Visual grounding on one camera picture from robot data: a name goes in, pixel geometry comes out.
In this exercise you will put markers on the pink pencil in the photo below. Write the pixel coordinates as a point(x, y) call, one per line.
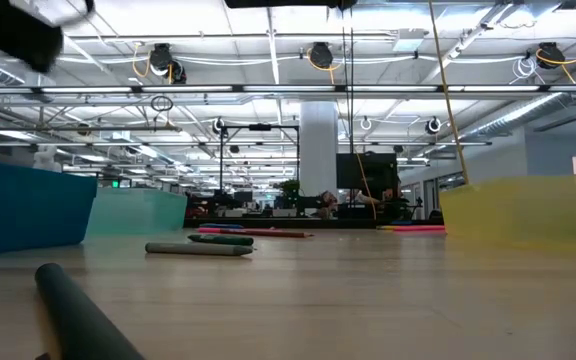
point(228, 231)
point(418, 228)

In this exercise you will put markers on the blue ballpoint pen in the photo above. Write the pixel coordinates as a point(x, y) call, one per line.
point(220, 226)

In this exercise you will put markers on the dark green crayon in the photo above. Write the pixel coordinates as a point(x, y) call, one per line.
point(220, 240)

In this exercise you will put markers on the grey crayon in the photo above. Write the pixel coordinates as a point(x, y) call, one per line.
point(198, 248)

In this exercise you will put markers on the black pen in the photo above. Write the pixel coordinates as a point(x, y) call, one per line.
point(78, 315)

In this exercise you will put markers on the blue plastic bin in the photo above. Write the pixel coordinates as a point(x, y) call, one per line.
point(23, 210)

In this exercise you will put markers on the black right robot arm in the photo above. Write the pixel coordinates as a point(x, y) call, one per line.
point(288, 3)

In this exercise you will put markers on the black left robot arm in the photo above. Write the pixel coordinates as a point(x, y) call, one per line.
point(13, 35)

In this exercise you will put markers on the white round pillar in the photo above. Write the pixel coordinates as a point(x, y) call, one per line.
point(318, 150)

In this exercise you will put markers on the person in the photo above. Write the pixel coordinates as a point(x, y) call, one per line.
point(328, 202)

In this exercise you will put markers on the black metal gantry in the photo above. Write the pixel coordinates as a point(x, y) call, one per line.
point(260, 127)

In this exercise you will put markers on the black monitor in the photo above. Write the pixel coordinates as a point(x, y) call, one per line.
point(368, 171)

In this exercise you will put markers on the small black ceiling reel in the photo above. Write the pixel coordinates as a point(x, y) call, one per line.
point(218, 125)

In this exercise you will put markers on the yellow pencil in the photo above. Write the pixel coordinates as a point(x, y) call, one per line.
point(388, 226)

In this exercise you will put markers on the teal plastic bin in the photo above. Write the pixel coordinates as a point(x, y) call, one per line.
point(138, 212)

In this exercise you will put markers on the yellow plastic bin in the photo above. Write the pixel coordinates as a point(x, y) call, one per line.
point(528, 210)

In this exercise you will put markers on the white figure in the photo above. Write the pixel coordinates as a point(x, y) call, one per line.
point(45, 157)

